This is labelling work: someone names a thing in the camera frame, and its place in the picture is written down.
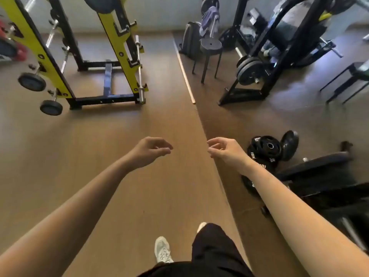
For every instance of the person's right hand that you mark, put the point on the person's right hand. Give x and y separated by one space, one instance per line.
227 152

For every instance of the person's left hand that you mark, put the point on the person's left hand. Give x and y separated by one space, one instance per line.
150 152

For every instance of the grey backpack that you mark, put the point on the grey backpack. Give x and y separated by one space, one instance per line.
190 40

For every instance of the pale lavender towel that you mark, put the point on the pale lavender towel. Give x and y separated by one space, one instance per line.
205 24

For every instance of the person's right forearm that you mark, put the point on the person's right forearm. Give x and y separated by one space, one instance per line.
302 227

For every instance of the person's left forearm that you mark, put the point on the person's left forearm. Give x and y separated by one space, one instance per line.
72 216

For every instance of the white right shoe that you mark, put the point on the white right shoe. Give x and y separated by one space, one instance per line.
201 227

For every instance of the white shoe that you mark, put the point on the white shoe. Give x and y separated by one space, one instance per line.
201 227
163 250

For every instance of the pale floor divider strip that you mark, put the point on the pale floor divider strip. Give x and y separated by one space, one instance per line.
184 72

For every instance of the black padded bench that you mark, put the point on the black padded bench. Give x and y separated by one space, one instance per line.
317 181

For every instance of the white left shoe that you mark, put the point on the white left shoe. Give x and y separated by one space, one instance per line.
163 250

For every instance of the black round weight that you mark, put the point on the black round weight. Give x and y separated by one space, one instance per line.
51 108
31 82

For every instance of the black round stool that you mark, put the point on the black round stool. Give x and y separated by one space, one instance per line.
211 44

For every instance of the yellow black squat rack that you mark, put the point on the yellow black squat rack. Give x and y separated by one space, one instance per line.
116 46

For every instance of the silver plate holder bar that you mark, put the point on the silver plate holder bar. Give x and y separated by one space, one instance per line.
214 30

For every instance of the red weight plate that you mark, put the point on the red weight plate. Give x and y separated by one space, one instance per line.
17 51

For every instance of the black weight machine frame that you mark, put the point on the black weight machine frame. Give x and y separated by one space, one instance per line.
245 93

